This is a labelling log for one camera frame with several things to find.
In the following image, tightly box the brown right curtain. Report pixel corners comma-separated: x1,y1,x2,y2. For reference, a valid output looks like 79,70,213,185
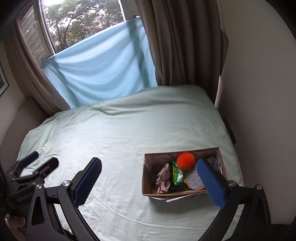
135,1,228,102

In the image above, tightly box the light blue hanging cloth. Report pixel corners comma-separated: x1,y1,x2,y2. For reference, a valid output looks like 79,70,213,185
42,18,157,108

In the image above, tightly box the beige headboard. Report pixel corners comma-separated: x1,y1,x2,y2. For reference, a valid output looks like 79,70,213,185
1,98,48,162

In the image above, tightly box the brown left curtain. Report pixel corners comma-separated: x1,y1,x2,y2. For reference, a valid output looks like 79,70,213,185
4,21,70,117

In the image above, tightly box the orange pompom plush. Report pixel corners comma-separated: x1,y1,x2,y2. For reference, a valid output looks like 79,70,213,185
176,152,196,171

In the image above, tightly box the green wet wipes pack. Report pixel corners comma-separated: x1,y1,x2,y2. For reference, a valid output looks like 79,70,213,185
172,161,186,186

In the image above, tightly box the silver glitter yellow sponge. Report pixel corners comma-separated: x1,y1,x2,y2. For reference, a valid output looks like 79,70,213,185
185,165,205,190

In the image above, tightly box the framed wall picture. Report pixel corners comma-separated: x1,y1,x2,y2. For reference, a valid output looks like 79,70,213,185
0,65,10,96

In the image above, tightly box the grey fuzzy sock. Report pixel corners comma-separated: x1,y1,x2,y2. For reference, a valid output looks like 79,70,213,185
207,156,223,173

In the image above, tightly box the patterned cardboard box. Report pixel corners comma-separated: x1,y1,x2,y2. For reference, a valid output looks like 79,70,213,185
142,147,227,202

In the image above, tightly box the window with white frame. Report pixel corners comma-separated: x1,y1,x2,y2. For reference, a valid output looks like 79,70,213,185
17,0,139,65

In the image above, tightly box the pink fabric garment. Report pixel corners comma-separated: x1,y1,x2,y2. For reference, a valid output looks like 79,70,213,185
156,163,171,194

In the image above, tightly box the brown curtain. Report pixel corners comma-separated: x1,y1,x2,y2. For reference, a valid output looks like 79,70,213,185
135,1,228,102
4,21,70,117

